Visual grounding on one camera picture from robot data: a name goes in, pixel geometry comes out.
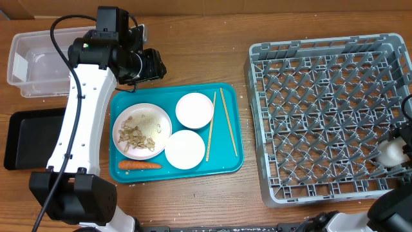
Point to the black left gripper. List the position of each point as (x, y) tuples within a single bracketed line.
[(152, 64)]

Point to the pink bowl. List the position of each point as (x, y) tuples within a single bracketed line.
[(194, 110)]

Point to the wooden chopstick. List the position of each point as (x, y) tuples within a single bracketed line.
[(210, 129), (228, 122)]

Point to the white bowl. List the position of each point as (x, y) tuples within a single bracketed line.
[(185, 149)]

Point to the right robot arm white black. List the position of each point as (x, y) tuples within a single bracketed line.
[(390, 212)]

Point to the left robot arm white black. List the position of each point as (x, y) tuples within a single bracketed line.
[(108, 58)]

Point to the grey dishwasher rack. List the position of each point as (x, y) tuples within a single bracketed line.
[(321, 107)]

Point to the teal serving tray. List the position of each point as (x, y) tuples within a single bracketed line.
[(175, 132)]

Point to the orange carrot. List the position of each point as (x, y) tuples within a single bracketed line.
[(134, 164)]

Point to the clear plastic bin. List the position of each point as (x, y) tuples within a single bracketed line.
[(36, 67)]

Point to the black plastic tray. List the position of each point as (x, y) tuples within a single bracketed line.
[(32, 136)]

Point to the white cup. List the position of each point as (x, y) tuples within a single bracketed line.
[(391, 153)]

